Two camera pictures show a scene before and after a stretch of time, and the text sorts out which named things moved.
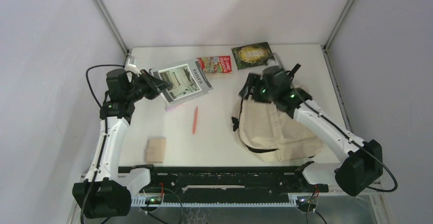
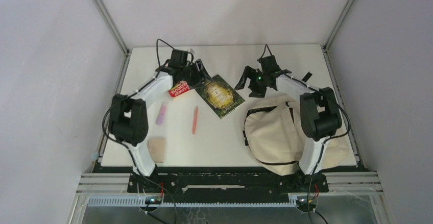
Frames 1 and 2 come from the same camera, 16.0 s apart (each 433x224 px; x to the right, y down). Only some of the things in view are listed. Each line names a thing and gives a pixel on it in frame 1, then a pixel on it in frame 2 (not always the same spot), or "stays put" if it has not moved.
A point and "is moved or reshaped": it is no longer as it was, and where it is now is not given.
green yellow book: [252, 55] → [220, 96]
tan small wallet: [155, 150] stays put
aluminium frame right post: [326, 46] stays put
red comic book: [217, 65] → [178, 89]
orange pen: [195, 119] stays put
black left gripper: [154, 84] → [201, 77]
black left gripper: [228, 181] stays put
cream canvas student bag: [269, 132] is moved or reshaped
